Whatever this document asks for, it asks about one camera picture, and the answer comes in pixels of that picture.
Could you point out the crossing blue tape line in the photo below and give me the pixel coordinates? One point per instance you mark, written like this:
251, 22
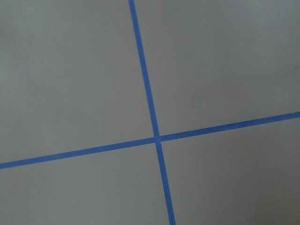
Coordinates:
145, 141

